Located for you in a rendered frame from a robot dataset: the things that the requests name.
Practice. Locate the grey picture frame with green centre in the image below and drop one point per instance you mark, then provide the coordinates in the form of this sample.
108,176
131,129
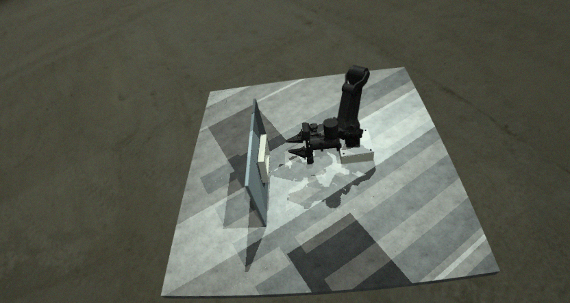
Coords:
264,158

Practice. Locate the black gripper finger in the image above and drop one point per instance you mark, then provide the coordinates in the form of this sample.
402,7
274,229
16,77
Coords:
299,152
296,139

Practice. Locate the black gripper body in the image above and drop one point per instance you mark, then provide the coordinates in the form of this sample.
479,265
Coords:
315,142

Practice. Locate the grey flat panel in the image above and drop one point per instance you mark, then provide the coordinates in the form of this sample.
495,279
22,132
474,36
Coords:
257,190

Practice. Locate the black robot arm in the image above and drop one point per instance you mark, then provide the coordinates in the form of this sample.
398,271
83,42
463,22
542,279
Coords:
347,126

